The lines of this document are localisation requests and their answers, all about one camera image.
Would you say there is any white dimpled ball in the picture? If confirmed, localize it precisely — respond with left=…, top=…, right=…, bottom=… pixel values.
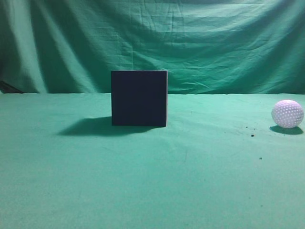
left=271, top=100, right=305, bottom=129

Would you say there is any black cube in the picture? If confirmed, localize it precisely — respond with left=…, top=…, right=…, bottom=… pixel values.
left=111, top=70, right=168, bottom=127

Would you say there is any green table cloth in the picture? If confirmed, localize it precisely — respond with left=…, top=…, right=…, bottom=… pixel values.
left=0, top=94, right=305, bottom=229

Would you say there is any green backdrop cloth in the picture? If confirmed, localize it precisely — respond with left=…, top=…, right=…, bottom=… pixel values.
left=0, top=0, right=305, bottom=94

